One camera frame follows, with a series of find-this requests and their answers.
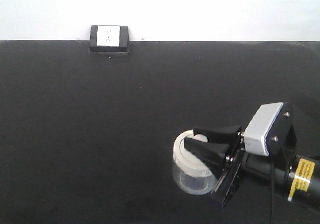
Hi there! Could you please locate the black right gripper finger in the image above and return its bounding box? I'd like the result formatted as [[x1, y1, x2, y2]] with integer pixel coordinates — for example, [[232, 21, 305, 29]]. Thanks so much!
[[184, 138, 231, 178], [193, 126, 242, 144]]

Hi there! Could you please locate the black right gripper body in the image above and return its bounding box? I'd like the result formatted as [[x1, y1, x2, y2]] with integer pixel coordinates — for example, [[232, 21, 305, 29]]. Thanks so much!
[[211, 102, 297, 209]]

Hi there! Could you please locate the glass jar with white lid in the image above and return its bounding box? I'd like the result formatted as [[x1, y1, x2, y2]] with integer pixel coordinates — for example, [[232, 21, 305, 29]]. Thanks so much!
[[172, 129, 218, 196]]

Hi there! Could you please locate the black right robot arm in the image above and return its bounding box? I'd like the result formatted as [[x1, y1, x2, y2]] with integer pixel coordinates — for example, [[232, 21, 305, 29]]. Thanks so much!
[[183, 102, 320, 211]]

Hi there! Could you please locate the black white power socket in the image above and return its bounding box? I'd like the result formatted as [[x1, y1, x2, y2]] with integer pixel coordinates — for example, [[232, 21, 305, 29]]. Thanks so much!
[[89, 25, 131, 53]]

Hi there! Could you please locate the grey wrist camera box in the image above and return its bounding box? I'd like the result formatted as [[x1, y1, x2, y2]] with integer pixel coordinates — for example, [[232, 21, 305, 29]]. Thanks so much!
[[243, 102, 284, 156]]

